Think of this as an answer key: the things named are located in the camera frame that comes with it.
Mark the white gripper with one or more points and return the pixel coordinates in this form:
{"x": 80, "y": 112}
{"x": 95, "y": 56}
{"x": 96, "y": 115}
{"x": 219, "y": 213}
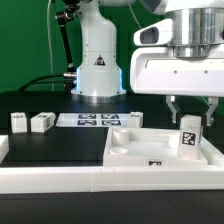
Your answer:
{"x": 154, "y": 70}

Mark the white square tabletop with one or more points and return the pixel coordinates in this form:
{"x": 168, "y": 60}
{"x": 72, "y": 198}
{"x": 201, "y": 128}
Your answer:
{"x": 153, "y": 147}

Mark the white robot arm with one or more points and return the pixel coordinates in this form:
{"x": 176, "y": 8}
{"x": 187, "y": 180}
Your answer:
{"x": 182, "y": 55}

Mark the white obstacle fence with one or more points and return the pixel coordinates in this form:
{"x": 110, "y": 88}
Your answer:
{"x": 98, "y": 179}

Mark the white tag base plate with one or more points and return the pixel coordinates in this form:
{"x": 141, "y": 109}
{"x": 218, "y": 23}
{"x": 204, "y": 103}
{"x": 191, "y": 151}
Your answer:
{"x": 91, "y": 119}

